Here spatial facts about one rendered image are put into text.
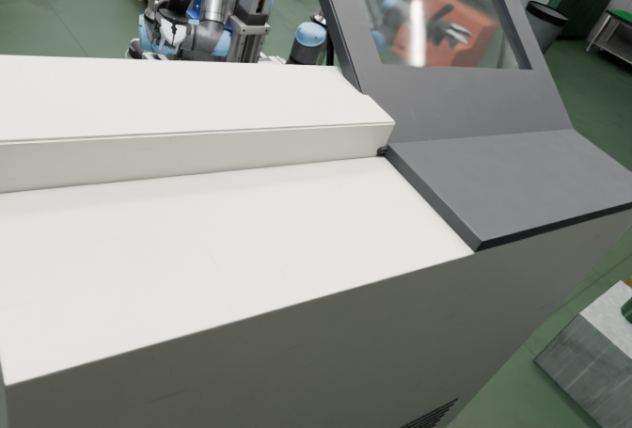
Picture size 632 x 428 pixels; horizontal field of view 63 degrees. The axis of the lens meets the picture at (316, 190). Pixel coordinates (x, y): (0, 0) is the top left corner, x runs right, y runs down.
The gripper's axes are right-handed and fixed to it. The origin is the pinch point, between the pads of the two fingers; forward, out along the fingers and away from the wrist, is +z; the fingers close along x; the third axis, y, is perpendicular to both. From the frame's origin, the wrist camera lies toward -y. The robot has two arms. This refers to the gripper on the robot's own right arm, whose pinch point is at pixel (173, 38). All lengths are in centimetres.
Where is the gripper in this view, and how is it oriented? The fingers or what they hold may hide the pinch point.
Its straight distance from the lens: 129.2
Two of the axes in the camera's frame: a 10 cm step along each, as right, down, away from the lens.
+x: -8.8, -2.0, -4.3
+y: -4.3, 7.3, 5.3
